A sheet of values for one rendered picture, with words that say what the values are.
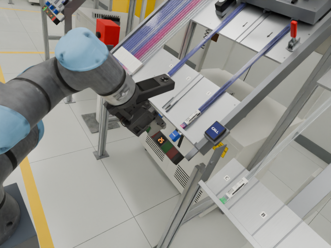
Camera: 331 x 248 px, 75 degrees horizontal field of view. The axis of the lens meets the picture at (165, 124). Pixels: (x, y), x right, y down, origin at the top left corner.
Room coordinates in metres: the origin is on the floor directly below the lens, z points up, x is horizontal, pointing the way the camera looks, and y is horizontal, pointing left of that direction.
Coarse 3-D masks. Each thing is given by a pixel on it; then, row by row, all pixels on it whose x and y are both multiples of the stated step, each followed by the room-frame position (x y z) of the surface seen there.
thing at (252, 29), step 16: (240, 0) 1.04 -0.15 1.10; (208, 16) 1.02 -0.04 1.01; (224, 16) 0.99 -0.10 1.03; (240, 16) 0.96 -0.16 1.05; (256, 16) 0.93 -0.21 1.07; (272, 16) 0.91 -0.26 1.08; (288, 16) 0.89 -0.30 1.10; (224, 32) 0.91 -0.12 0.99; (240, 32) 0.89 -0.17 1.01; (256, 32) 0.86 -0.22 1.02; (272, 32) 0.84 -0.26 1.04; (288, 32) 0.82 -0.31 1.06; (304, 32) 0.81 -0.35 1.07; (256, 48) 0.80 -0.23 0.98; (272, 48) 0.78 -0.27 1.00
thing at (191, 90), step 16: (144, 64) 0.89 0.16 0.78; (160, 64) 0.86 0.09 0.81; (176, 80) 0.77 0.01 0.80; (192, 80) 0.75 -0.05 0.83; (208, 80) 0.73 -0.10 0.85; (160, 96) 0.72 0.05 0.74; (176, 96) 0.70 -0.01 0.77; (192, 96) 0.69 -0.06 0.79; (208, 96) 0.67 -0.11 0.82; (224, 96) 0.66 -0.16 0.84; (176, 112) 0.65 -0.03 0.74; (192, 112) 0.63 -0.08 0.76; (208, 112) 0.62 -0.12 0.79; (224, 112) 0.61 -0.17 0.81; (192, 128) 0.58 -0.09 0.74
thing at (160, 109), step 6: (150, 102) 0.76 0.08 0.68; (156, 108) 0.73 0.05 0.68; (162, 108) 0.65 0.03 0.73; (162, 114) 0.70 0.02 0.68; (168, 120) 0.64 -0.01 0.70; (174, 126) 0.64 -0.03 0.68; (180, 126) 0.57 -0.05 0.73; (180, 132) 0.61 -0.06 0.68; (186, 132) 0.55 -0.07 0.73; (186, 138) 0.59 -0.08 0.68; (192, 138) 0.53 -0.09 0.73; (192, 144) 0.57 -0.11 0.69; (198, 150) 0.54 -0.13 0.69
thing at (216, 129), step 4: (216, 124) 0.54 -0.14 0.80; (212, 128) 0.53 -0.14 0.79; (216, 128) 0.52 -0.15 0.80; (220, 128) 0.52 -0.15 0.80; (224, 128) 0.52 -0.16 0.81; (208, 132) 0.52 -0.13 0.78; (212, 132) 0.52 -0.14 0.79; (216, 132) 0.51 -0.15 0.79; (220, 132) 0.51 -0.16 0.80; (212, 136) 0.51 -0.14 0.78
